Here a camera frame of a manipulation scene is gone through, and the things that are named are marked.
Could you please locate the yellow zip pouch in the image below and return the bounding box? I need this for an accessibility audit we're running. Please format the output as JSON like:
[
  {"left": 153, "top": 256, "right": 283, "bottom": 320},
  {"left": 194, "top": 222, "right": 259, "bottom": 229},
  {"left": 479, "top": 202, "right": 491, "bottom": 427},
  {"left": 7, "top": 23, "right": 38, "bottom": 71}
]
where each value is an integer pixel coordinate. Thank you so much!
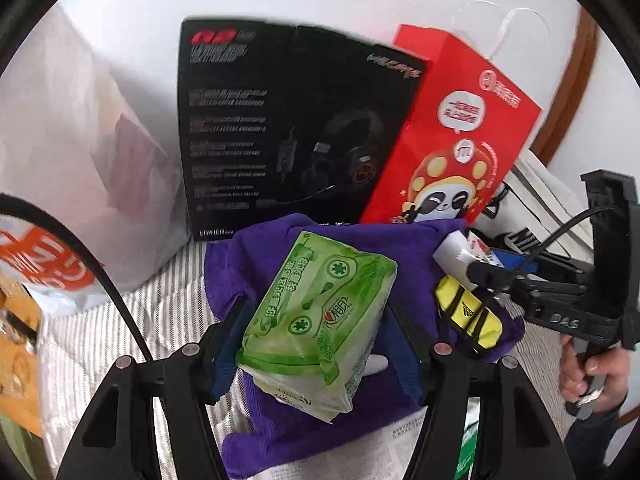
[{"left": 434, "top": 275, "right": 501, "bottom": 353}]

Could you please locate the striped bed sheet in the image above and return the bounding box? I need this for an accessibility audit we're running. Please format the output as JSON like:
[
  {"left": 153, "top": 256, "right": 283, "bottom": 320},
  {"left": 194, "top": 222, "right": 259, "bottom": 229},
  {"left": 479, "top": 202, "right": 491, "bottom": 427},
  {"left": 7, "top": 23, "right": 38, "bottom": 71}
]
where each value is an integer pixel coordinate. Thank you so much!
[{"left": 40, "top": 240, "right": 581, "bottom": 480}]

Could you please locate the newspaper sheet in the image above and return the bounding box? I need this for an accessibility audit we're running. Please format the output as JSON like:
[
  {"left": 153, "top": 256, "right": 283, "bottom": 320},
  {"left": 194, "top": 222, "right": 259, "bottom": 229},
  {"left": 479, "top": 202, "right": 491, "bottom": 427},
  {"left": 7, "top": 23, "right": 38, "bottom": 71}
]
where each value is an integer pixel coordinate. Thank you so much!
[{"left": 270, "top": 395, "right": 481, "bottom": 480}]

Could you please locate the red paper gift bag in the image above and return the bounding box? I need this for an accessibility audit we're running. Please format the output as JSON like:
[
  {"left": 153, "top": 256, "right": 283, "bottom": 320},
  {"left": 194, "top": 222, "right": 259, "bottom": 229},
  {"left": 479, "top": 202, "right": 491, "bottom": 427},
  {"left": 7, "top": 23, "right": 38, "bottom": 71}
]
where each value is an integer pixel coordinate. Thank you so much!
[{"left": 360, "top": 2, "right": 543, "bottom": 226}]

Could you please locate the person's right forearm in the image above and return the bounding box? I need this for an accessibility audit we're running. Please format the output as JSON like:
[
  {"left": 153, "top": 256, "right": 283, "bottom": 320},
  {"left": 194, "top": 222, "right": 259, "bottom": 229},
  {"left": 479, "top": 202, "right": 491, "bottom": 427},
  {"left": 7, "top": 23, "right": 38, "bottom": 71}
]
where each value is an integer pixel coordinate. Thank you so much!
[{"left": 565, "top": 395, "right": 623, "bottom": 480}]

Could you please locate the green tissue pack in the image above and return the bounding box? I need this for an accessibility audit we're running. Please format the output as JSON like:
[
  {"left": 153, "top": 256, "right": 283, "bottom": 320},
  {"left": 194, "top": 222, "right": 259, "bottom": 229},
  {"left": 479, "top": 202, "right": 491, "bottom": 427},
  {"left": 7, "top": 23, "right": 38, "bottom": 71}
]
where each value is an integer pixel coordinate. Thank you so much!
[{"left": 235, "top": 230, "right": 398, "bottom": 423}]

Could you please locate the white waist bag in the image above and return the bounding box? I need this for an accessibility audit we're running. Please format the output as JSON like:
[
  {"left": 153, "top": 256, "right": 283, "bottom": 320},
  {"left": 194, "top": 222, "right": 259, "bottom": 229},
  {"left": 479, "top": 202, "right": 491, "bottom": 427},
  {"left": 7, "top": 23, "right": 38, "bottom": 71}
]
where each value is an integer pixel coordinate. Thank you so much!
[{"left": 475, "top": 152, "right": 596, "bottom": 261}]

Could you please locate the brown wooden door frame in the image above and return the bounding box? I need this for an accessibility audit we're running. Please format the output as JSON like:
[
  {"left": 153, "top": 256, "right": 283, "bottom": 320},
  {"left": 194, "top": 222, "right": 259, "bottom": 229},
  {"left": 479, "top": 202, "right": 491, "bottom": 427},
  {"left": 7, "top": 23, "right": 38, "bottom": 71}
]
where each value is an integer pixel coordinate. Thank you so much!
[{"left": 532, "top": 7, "right": 601, "bottom": 166}]

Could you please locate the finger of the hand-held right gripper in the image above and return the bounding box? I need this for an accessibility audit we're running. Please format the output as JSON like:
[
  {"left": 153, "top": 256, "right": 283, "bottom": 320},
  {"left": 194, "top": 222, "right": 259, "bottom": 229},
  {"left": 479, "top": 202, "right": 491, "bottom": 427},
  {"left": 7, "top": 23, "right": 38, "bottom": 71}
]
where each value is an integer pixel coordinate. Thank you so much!
[
  {"left": 466, "top": 259, "right": 522, "bottom": 307},
  {"left": 491, "top": 251, "right": 539, "bottom": 282}
]

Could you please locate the purple towel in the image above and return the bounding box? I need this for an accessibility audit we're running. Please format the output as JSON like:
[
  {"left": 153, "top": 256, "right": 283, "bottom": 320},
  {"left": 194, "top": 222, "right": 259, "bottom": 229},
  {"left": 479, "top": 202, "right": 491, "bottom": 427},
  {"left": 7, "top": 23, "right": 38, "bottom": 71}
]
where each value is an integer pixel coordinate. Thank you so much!
[{"left": 205, "top": 212, "right": 526, "bottom": 478}]

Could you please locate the black headset box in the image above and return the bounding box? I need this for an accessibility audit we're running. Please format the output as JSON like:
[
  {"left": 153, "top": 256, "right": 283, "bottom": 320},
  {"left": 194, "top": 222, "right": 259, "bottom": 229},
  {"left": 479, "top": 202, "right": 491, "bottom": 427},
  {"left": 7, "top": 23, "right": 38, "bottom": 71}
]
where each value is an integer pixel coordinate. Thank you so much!
[{"left": 180, "top": 17, "right": 428, "bottom": 243}]

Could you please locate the white cartoon sticker card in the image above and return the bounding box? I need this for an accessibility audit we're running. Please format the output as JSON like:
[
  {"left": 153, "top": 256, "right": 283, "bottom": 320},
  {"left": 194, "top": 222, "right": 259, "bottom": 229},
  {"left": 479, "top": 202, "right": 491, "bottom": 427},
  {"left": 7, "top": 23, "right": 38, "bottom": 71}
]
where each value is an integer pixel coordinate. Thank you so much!
[{"left": 465, "top": 237, "right": 501, "bottom": 263}]

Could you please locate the green packet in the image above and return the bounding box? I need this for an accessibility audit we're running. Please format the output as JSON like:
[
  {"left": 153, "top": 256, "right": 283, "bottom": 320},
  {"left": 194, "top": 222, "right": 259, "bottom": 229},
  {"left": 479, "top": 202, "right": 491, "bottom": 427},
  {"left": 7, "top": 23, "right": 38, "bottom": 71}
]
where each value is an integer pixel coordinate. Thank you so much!
[{"left": 452, "top": 425, "right": 481, "bottom": 480}]

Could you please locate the black cable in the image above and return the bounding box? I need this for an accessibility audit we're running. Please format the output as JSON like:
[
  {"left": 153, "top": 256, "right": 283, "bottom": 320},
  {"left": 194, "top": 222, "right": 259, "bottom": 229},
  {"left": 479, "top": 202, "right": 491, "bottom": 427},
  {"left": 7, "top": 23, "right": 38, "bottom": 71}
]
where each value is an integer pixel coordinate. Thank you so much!
[
  {"left": 0, "top": 192, "right": 153, "bottom": 361},
  {"left": 520, "top": 205, "right": 621, "bottom": 273}
]

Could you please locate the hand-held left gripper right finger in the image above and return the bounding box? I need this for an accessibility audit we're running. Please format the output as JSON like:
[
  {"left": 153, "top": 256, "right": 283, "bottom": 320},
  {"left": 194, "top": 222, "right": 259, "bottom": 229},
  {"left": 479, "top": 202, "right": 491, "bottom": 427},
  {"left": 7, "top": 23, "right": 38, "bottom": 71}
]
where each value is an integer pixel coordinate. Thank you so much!
[{"left": 385, "top": 295, "right": 566, "bottom": 480}]

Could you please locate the white plastic shopping bag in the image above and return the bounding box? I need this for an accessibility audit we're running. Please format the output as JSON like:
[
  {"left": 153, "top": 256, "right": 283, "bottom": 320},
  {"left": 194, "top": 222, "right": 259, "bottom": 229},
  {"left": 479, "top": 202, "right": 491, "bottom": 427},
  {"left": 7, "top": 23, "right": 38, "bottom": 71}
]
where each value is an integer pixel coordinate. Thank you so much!
[{"left": 0, "top": 5, "right": 196, "bottom": 316}]

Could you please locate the person's right hand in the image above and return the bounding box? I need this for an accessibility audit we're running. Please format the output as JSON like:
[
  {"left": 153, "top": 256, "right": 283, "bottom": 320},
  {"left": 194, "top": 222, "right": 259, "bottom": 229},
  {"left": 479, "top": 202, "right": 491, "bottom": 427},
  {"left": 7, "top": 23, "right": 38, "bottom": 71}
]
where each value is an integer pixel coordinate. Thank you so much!
[{"left": 559, "top": 334, "right": 629, "bottom": 409}]

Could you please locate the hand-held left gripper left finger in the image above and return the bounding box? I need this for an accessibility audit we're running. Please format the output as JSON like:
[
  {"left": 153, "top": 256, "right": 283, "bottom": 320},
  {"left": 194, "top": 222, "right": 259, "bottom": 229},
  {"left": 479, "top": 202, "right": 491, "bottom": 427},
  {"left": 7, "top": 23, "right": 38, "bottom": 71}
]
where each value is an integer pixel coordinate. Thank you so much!
[{"left": 57, "top": 297, "right": 248, "bottom": 480}]

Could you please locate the white sponge block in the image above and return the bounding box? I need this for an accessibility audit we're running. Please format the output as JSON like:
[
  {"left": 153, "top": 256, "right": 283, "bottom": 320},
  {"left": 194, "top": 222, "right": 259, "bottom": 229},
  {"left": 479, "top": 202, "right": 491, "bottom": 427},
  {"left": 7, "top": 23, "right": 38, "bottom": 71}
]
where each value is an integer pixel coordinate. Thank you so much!
[{"left": 432, "top": 230, "right": 481, "bottom": 278}]

